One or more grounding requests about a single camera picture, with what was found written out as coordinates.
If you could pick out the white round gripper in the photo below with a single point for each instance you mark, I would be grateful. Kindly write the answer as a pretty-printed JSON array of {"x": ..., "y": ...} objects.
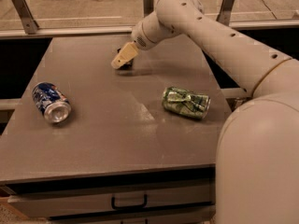
[{"x": 140, "y": 38}]

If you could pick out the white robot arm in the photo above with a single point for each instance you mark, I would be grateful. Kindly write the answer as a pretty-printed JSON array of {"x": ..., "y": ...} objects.
[{"x": 257, "y": 160}]

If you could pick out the crushed green soda can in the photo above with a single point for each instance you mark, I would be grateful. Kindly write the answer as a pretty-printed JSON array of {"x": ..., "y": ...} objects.
[{"x": 186, "y": 103}]

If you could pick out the blue soda can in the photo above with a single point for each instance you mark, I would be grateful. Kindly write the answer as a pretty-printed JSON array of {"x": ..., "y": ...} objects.
[{"x": 52, "y": 104}]

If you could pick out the grey upper drawer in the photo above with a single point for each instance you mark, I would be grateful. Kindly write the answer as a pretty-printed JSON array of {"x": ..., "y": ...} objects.
[{"x": 88, "y": 201}]

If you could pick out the grey drawer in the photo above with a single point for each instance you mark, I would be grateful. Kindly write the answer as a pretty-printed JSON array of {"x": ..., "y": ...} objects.
[
  {"x": 183, "y": 215},
  {"x": 88, "y": 201}
]

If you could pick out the grey lower drawer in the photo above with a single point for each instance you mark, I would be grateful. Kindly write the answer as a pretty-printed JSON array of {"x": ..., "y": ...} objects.
[{"x": 183, "y": 215}]

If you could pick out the middle metal railing bracket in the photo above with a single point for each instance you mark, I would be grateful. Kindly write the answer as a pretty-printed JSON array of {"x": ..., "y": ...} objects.
[{"x": 148, "y": 7}]

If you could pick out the left metal railing bracket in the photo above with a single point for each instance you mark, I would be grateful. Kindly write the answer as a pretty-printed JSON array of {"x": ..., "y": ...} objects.
[{"x": 28, "y": 22}]

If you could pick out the black upper drawer handle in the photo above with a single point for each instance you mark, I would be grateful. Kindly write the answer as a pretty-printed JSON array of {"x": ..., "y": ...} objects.
[{"x": 129, "y": 202}]

